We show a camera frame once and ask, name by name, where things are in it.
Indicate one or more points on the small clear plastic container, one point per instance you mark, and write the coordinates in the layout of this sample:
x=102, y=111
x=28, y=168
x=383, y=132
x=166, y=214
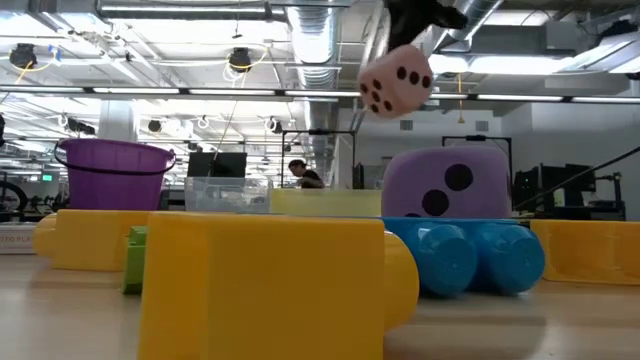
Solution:
x=225, y=197

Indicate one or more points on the lime green toy block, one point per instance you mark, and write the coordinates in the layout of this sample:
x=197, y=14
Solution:
x=134, y=265

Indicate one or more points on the pink foam die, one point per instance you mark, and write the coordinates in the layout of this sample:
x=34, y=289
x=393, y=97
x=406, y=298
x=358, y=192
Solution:
x=395, y=80

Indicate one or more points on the black computer monitor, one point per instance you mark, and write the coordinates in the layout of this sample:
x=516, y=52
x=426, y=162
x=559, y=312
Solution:
x=215, y=165

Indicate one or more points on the purple foam die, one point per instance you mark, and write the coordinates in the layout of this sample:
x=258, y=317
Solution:
x=415, y=170

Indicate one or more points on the green exit sign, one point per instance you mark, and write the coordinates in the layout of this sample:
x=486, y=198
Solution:
x=47, y=177

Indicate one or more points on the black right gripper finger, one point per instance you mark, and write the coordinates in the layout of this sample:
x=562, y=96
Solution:
x=407, y=22
x=450, y=17

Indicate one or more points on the black workstation equipment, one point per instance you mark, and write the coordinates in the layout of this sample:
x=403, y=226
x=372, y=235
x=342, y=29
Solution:
x=550, y=185

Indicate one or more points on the thin black rod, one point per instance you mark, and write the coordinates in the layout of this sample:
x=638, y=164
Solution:
x=575, y=178

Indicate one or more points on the black ceiling device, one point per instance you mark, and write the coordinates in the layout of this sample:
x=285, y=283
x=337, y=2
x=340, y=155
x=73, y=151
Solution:
x=23, y=55
x=240, y=59

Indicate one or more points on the yellow translucent tray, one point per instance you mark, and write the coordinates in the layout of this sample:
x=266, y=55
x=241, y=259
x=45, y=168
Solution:
x=325, y=202

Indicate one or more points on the yellow toy block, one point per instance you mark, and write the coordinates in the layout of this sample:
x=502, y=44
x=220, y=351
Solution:
x=260, y=290
x=95, y=240

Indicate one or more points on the white playing card box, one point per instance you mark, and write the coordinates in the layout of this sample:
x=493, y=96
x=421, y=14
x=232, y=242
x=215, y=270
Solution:
x=15, y=240

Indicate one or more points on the orange-yellow toy block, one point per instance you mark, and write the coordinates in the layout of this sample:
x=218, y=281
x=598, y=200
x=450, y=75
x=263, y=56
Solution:
x=590, y=250

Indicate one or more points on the purple plastic bucket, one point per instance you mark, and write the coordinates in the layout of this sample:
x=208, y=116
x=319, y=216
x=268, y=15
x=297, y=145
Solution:
x=115, y=190

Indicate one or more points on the long ceiling light strip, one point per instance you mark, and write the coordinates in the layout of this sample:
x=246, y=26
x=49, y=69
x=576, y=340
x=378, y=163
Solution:
x=140, y=90

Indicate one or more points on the large blue toy block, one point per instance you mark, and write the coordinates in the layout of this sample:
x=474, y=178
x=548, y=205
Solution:
x=450, y=260

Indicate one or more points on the silver slanted ventilation duct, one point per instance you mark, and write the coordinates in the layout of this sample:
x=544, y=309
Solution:
x=482, y=10

